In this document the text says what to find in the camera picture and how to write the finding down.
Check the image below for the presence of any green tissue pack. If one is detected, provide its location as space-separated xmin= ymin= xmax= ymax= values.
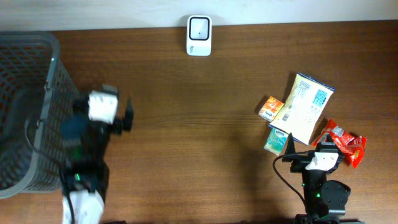
xmin=264 ymin=128 xmax=288 ymax=156

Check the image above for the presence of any red snack packet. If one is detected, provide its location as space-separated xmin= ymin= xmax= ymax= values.
xmin=312 ymin=119 xmax=367 ymax=169

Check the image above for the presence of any cream snack bag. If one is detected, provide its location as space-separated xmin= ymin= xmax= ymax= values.
xmin=269 ymin=73 xmax=335 ymax=145

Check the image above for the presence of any orange tissue pack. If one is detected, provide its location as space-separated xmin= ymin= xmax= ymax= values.
xmin=258 ymin=96 xmax=284 ymax=122

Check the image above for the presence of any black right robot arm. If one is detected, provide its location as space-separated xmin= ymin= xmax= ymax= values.
xmin=281 ymin=134 xmax=360 ymax=224

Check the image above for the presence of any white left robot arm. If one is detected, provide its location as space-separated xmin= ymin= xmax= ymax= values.
xmin=59 ymin=96 xmax=134 ymax=223

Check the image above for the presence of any white barcode scanner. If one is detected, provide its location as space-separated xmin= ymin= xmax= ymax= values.
xmin=186 ymin=15 xmax=212 ymax=57

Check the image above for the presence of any grey plastic mesh basket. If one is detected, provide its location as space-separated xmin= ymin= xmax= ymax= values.
xmin=1 ymin=32 xmax=79 ymax=198

